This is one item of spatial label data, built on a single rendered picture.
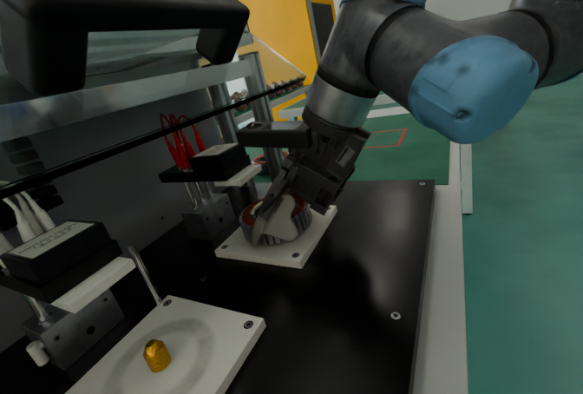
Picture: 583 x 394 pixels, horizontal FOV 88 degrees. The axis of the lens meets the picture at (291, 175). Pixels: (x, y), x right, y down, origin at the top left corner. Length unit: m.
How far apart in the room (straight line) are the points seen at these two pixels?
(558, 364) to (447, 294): 0.97
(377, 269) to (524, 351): 1.00
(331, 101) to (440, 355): 0.26
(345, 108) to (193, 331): 0.29
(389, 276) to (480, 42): 0.25
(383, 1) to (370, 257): 0.29
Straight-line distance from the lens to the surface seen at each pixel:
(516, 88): 0.26
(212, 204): 0.55
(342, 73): 0.32
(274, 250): 0.44
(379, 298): 0.36
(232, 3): 0.18
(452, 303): 0.39
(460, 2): 5.43
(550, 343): 1.40
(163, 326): 0.40
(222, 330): 0.36
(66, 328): 0.44
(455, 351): 0.35
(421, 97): 0.25
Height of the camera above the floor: 1.02
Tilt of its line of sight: 20 degrees down
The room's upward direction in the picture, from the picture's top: 14 degrees counter-clockwise
